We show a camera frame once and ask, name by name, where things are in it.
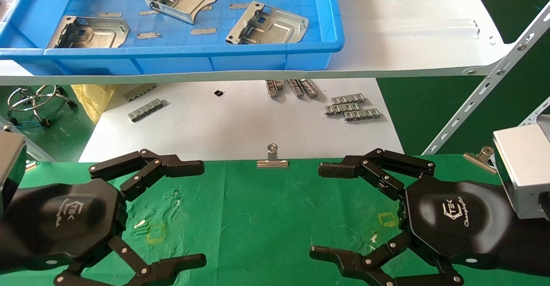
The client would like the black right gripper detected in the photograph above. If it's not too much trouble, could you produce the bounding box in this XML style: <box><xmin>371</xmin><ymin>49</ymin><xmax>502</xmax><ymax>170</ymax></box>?
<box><xmin>309</xmin><ymin>176</ymin><xmax>550</xmax><ymax>286</ymax></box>

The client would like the blue plastic bin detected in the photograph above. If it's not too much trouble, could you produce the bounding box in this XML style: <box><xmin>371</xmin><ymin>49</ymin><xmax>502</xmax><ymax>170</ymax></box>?
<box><xmin>0</xmin><ymin>0</ymin><xmax>345</xmax><ymax>76</ymax></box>

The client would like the small grey metal strip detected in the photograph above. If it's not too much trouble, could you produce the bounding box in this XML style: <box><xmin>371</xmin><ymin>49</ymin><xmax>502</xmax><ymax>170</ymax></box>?
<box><xmin>324</xmin><ymin>104</ymin><xmax>361</xmax><ymax>116</ymax></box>
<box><xmin>123</xmin><ymin>84</ymin><xmax>157</xmax><ymax>102</ymax></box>
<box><xmin>301</xmin><ymin>79</ymin><xmax>319</xmax><ymax>98</ymax></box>
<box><xmin>287</xmin><ymin>80</ymin><xmax>305</xmax><ymax>98</ymax></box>
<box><xmin>343</xmin><ymin>109</ymin><xmax>382</xmax><ymax>122</ymax></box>
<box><xmin>331</xmin><ymin>94</ymin><xmax>367</xmax><ymax>105</ymax></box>
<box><xmin>266</xmin><ymin>80</ymin><xmax>284</xmax><ymax>99</ymax></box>

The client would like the white perforated shelf post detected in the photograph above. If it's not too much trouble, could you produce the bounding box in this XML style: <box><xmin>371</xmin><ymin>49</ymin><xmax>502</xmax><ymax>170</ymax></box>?
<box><xmin>422</xmin><ymin>1</ymin><xmax>550</xmax><ymax>156</ymax></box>
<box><xmin>518</xmin><ymin>97</ymin><xmax>550</xmax><ymax>127</ymax></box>

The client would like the white metal shelf board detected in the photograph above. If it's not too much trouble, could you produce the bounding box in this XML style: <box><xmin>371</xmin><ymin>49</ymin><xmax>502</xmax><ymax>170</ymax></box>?
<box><xmin>0</xmin><ymin>0</ymin><xmax>512</xmax><ymax>86</ymax></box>

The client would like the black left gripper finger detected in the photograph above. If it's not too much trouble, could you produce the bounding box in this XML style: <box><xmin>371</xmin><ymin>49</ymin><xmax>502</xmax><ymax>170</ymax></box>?
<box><xmin>88</xmin><ymin>148</ymin><xmax>205</xmax><ymax>201</ymax></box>
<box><xmin>54</xmin><ymin>234</ymin><xmax>208</xmax><ymax>286</ymax></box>

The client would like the black ridged connector strip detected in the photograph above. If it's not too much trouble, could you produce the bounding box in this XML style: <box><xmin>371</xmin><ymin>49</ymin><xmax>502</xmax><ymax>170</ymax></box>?
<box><xmin>128</xmin><ymin>99</ymin><xmax>166</xmax><ymax>123</ymax></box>

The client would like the green table cloth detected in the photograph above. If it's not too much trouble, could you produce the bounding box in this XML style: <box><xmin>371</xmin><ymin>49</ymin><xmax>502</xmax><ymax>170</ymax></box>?
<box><xmin>0</xmin><ymin>155</ymin><xmax>550</xmax><ymax>286</ymax></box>

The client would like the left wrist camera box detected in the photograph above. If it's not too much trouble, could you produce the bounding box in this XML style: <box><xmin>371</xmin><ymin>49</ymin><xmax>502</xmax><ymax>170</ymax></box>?
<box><xmin>0</xmin><ymin>131</ymin><xmax>27</xmax><ymax>218</ymax></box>

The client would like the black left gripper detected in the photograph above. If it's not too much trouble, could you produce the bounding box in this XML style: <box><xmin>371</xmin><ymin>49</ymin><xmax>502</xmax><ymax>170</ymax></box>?
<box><xmin>0</xmin><ymin>178</ymin><xmax>128</xmax><ymax>274</ymax></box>

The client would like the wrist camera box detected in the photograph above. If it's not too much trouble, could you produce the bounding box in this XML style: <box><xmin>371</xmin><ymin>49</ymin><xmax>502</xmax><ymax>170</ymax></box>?
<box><xmin>492</xmin><ymin>114</ymin><xmax>550</xmax><ymax>221</ymax></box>
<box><xmin>0</xmin><ymin>131</ymin><xmax>27</xmax><ymax>218</ymax></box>

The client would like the yellow plastic bag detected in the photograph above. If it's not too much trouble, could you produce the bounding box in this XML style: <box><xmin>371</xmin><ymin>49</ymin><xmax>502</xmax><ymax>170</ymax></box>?
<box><xmin>71</xmin><ymin>84</ymin><xmax>116</xmax><ymax>124</ymax></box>

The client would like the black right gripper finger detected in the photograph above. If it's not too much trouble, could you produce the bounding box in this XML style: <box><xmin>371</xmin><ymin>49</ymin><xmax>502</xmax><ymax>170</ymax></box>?
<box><xmin>318</xmin><ymin>148</ymin><xmax>436</xmax><ymax>201</ymax></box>

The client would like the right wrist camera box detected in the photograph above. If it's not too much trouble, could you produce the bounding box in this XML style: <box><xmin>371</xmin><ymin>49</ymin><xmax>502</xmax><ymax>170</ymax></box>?
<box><xmin>492</xmin><ymin>114</ymin><xmax>550</xmax><ymax>221</ymax></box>

